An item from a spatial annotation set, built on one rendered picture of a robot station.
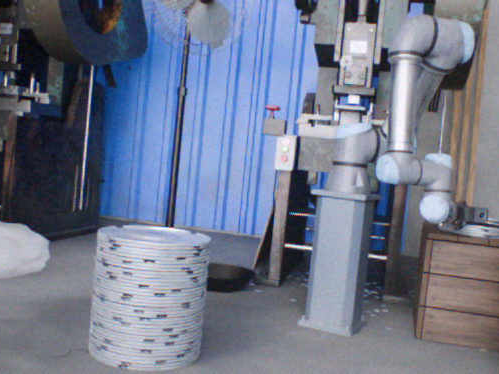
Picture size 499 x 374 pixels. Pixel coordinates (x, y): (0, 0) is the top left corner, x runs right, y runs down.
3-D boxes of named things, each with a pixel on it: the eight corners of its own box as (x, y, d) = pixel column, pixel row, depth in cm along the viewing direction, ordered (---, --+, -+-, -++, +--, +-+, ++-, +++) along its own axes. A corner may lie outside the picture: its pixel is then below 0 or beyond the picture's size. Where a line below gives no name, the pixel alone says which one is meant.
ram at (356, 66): (371, 86, 257) (378, 18, 255) (336, 83, 260) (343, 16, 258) (371, 91, 274) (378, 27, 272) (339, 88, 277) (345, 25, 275)
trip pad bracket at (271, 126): (281, 163, 253) (286, 117, 252) (259, 161, 255) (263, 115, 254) (283, 163, 259) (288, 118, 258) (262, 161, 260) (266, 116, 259)
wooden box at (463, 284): (539, 358, 182) (554, 247, 180) (414, 338, 191) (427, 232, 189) (515, 325, 221) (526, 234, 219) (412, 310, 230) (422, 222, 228)
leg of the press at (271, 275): (279, 288, 248) (301, 72, 244) (252, 284, 251) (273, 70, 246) (304, 256, 339) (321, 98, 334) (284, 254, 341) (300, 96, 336)
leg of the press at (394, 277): (409, 306, 238) (435, 82, 233) (380, 302, 240) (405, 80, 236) (400, 268, 328) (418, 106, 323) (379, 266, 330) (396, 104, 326)
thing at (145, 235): (232, 243, 157) (233, 240, 157) (150, 250, 134) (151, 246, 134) (157, 226, 174) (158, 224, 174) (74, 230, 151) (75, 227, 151)
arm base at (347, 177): (362, 194, 187) (365, 163, 186) (317, 189, 194) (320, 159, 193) (375, 194, 200) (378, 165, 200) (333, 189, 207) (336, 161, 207)
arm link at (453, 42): (358, 146, 206) (425, 6, 168) (396, 150, 210) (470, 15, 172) (366, 170, 198) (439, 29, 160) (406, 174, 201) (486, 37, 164)
